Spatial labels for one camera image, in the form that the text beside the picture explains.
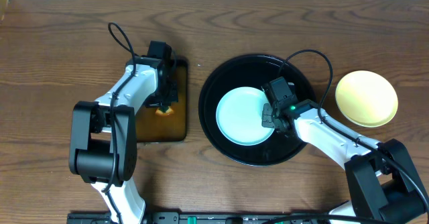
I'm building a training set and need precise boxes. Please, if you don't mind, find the mint plate with ketchup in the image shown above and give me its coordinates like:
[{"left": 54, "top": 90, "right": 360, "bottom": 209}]
[{"left": 216, "top": 87, "right": 274, "bottom": 146}]

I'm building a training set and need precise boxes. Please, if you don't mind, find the orange green scrub sponge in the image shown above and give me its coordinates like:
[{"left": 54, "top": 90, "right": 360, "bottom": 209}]
[{"left": 155, "top": 106, "right": 174, "bottom": 116}]

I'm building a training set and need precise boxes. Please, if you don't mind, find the yellow plate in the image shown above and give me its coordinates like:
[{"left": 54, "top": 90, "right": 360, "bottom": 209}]
[{"left": 335, "top": 70, "right": 398, "bottom": 127}]

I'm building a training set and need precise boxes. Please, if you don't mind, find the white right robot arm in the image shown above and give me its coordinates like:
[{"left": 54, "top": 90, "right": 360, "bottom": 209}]
[{"left": 262, "top": 100, "right": 428, "bottom": 223}]

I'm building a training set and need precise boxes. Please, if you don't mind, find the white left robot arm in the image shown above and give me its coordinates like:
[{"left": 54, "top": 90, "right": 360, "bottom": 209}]
[{"left": 68, "top": 56, "right": 178, "bottom": 223}]

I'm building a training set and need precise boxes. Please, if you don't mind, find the round black tray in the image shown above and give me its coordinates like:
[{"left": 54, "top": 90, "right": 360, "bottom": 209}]
[{"left": 198, "top": 54, "right": 316, "bottom": 166}]

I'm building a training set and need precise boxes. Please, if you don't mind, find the rectangular black water tray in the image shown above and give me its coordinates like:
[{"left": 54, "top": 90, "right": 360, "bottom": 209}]
[{"left": 135, "top": 58, "right": 188, "bottom": 143}]

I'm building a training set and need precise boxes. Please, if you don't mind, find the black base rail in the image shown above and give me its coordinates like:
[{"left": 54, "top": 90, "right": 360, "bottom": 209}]
[{"left": 66, "top": 211, "right": 336, "bottom": 224}]

